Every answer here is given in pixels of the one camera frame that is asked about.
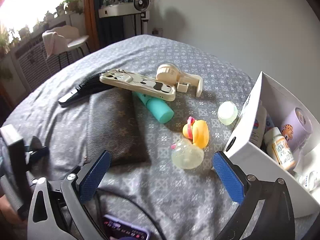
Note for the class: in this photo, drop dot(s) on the teal cylindrical bottle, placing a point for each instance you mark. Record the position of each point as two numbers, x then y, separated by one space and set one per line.
160 110

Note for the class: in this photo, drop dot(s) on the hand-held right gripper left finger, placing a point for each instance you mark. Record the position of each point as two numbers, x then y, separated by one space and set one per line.
95 177

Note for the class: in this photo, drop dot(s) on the purple printed cup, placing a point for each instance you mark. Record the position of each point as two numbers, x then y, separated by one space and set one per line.
300 130

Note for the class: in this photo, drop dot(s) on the small clear bottle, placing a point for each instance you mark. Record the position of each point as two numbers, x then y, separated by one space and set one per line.
308 180

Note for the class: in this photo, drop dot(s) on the cream suction phone holder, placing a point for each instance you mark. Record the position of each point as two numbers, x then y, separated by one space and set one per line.
167 73

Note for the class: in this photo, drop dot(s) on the pale towel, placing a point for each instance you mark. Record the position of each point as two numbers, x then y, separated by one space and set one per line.
52 42

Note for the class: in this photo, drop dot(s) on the white wall shelf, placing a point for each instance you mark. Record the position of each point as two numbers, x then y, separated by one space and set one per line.
115 10

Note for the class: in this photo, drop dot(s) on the white slatted radiator cover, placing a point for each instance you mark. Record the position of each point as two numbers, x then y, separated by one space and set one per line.
32 57

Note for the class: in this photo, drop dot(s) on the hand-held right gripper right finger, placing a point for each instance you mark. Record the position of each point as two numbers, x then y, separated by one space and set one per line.
228 180

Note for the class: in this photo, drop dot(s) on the wall socket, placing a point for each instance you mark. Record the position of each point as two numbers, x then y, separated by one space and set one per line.
157 32

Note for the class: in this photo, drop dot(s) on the cream panda phone case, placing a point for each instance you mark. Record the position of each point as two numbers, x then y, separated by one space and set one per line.
132 82

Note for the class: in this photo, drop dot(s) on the white orange label pill bottle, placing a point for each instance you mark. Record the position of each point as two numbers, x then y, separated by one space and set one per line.
282 152

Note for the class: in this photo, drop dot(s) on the white lotion bottle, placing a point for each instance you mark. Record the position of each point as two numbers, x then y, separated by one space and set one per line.
258 122

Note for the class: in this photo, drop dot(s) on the orange brown curtain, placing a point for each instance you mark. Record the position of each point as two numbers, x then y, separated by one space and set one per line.
90 15

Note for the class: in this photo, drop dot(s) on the pale clear round jar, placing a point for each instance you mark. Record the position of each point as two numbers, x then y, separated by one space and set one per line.
227 112

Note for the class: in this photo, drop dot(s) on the yellow rubber duck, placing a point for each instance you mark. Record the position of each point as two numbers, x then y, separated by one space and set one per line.
198 132

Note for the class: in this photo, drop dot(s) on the white standing fan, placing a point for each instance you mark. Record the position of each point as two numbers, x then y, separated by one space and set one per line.
140 2

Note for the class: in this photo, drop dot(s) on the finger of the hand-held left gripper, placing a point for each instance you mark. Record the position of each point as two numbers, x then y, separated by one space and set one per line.
40 151

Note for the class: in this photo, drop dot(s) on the brown patterned zip pouch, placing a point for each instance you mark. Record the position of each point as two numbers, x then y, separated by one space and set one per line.
112 125

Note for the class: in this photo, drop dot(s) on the smartphone in purple case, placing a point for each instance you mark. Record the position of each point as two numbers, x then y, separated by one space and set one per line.
125 230

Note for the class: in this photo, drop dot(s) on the clear glitter duck toy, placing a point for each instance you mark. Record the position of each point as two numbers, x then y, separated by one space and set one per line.
187 155

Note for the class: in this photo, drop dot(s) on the black hairbrush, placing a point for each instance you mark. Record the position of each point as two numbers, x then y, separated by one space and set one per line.
72 96

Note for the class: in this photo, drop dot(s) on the dark blue curtain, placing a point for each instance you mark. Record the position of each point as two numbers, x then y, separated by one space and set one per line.
110 30

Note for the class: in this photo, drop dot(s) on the white chair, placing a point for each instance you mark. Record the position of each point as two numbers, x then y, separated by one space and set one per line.
77 40

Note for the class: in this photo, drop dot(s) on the white cardboard box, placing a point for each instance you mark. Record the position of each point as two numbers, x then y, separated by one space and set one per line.
240 147

